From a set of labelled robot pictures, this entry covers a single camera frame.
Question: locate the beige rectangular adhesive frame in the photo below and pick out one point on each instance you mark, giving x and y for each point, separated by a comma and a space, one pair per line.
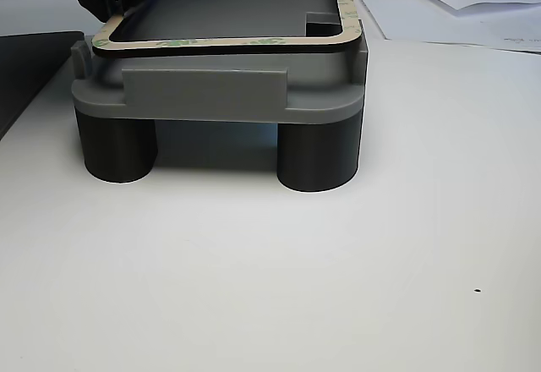
211, 43

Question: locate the dark gray rectangular mat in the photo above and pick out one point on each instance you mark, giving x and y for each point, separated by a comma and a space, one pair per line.
25, 72

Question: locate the gray frame holder with legs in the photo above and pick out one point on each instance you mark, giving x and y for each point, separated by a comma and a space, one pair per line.
203, 93

